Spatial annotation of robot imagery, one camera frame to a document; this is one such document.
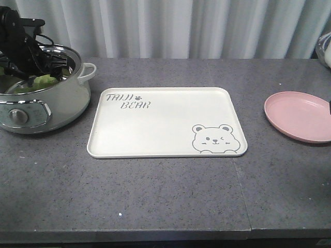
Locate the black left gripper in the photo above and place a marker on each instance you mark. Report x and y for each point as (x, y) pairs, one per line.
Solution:
(21, 55)

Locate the pink round plate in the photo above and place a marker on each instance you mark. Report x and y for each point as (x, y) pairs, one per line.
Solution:
(300, 116)

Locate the green lettuce leaf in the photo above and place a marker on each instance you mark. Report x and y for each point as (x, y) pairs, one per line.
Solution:
(44, 80)

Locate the pale green electric cooking pot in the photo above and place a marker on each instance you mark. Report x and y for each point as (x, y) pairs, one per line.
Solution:
(28, 111)

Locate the cream bear serving tray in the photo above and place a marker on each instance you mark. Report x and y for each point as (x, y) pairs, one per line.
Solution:
(166, 122)

